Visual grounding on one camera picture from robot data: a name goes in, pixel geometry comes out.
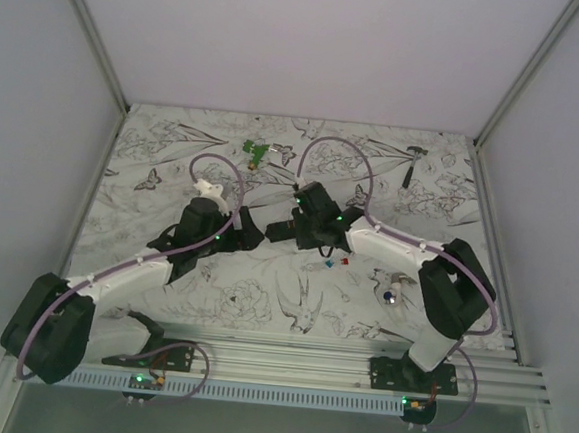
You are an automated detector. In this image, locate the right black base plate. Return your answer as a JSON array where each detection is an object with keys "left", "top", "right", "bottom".
[{"left": 368, "top": 356, "right": 459, "bottom": 396}]

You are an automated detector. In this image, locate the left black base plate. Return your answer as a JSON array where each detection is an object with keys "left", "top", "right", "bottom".
[{"left": 101, "top": 338, "right": 196, "bottom": 373}]

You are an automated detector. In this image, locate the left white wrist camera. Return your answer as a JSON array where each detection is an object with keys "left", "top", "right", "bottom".
[{"left": 194, "top": 178, "right": 230, "bottom": 216}]

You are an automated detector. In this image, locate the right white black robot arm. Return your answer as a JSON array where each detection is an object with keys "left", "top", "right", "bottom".
[{"left": 293, "top": 181, "right": 497, "bottom": 392}]

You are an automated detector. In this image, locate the slotted grey cable duct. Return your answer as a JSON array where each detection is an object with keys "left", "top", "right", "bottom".
[{"left": 54, "top": 369, "right": 407, "bottom": 416}]

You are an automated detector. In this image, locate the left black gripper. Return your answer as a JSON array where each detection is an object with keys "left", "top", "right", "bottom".
[{"left": 195, "top": 202, "right": 266, "bottom": 259}]

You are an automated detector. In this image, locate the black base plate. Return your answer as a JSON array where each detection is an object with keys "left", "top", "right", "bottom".
[
  {"left": 101, "top": 338, "right": 196, "bottom": 373},
  {"left": 368, "top": 356, "right": 459, "bottom": 396}
]

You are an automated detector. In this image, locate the silver metal cylinder part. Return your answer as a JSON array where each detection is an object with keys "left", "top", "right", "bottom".
[{"left": 391, "top": 272, "right": 419, "bottom": 286}]

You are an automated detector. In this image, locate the controller board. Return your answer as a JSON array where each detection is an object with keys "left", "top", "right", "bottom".
[
  {"left": 122, "top": 373, "right": 164, "bottom": 403},
  {"left": 400, "top": 398, "right": 437, "bottom": 427}
]

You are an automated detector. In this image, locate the right controller board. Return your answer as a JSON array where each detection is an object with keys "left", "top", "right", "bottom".
[{"left": 400, "top": 398, "right": 437, "bottom": 427}]

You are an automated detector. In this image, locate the left controller board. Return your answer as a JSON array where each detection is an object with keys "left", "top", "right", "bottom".
[{"left": 122, "top": 373, "right": 164, "bottom": 403}]

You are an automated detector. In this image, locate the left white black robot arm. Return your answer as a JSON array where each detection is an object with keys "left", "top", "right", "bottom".
[{"left": 0, "top": 197, "right": 264, "bottom": 384}]

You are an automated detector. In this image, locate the floral patterned table mat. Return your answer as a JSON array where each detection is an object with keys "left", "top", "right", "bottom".
[{"left": 70, "top": 104, "right": 488, "bottom": 340}]

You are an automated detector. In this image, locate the purple cable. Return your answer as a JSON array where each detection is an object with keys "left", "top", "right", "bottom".
[
  {"left": 14, "top": 139, "right": 249, "bottom": 396},
  {"left": 284, "top": 133, "right": 513, "bottom": 339}
]

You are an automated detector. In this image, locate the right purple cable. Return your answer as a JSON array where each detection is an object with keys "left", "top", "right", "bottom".
[{"left": 284, "top": 133, "right": 513, "bottom": 339}]

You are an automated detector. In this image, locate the aluminium rail frame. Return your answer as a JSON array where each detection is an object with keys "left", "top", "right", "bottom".
[{"left": 1, "top": 309, "right": 556, "bottom": 410}]

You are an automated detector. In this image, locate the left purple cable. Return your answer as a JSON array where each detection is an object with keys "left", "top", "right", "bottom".
[{"left": 14, "top": 139, "right": 249, "bottom": 396}]

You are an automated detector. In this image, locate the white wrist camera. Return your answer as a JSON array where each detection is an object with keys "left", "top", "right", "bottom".
[
  {"left": 293, "top": 177, "right": 307, "bottom": 204},
  {"left": 194, "top": 178, "right": 230, "bottom": 216}
]

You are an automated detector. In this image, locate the white blue capped part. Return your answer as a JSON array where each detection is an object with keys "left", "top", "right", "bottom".
[{"left": 382, "top": 282, "right": 402, "bottom": 306}]

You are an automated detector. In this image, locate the black fuse box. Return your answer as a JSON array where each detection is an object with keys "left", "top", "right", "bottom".
[{"left": 265, "top": 220, "right": 296, "bottom": 243}]

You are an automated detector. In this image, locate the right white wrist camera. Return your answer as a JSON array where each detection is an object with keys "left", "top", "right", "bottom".
[{"left": 293, "top": 177, "right": 307, "bottom": 204}]

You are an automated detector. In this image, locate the small black hammer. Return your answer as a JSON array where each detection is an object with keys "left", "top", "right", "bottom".
[{"left": 402, "top": 146, "right": 428, "bottom": 189}]

